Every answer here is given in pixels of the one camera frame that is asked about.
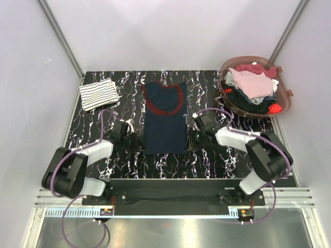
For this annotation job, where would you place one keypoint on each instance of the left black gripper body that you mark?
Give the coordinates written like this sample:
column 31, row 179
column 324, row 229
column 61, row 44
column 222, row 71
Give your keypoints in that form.
column 130, row 143

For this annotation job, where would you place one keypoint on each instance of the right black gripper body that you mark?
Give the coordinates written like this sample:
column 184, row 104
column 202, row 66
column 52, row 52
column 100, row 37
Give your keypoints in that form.
column 198, row 138

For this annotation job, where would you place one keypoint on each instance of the navy tank top red trim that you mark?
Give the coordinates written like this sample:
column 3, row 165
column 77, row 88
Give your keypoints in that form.
column 165, row 123

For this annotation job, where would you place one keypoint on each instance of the black white striped tank top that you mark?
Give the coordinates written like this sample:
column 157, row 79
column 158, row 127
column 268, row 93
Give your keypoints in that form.
column 98, row 94

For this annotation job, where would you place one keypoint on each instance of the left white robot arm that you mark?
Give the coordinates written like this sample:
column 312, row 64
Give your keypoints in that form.
column 66, row 173

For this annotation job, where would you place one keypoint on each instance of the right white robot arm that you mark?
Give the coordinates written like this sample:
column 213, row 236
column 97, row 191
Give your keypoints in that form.
column 269, row 158

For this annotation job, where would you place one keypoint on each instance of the grey garment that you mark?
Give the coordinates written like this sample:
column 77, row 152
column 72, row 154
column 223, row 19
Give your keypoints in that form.
column 256, row 99

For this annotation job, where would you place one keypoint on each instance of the brown translucent plastic basket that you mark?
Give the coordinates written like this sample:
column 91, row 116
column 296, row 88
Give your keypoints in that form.
column 283, row 98

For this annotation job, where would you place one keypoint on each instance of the light pink garment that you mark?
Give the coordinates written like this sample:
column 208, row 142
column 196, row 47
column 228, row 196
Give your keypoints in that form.
column 254, row 84

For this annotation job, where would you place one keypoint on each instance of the left small circuit board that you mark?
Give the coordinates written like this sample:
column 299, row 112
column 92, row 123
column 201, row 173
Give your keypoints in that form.
column 106, row 212

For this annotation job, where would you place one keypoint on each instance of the small circuit board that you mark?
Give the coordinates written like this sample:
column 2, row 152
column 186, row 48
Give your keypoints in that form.
column 106, row 212
column 247, row 213

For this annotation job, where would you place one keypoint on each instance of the orange red garment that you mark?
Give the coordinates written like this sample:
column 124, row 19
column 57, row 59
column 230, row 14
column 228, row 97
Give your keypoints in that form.
column 274, row 109

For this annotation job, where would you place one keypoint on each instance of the right small circuit board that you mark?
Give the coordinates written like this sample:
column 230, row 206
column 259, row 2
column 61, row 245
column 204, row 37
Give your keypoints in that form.
column 247, row 213

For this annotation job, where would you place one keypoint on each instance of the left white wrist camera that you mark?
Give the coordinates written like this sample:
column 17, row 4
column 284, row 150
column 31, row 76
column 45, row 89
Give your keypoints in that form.
column 130, row 128

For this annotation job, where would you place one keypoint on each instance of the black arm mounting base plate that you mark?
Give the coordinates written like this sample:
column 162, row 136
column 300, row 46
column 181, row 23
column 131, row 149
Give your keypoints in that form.
column 152, row 197

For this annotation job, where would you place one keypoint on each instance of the aluminium frame rail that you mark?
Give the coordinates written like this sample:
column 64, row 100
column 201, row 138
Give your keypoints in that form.
column 283, row 198

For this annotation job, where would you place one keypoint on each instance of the left aluminium corner post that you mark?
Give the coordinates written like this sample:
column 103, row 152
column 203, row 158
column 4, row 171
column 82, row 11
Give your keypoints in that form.
column 43, row 4

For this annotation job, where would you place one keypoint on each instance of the aluminium corner post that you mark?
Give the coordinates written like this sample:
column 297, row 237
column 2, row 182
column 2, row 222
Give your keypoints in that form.
column 43, row 4
column 299, row 10

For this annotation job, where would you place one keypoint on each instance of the right aluminium corner post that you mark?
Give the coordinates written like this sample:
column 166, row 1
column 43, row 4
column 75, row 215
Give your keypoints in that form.
column 299, row 10

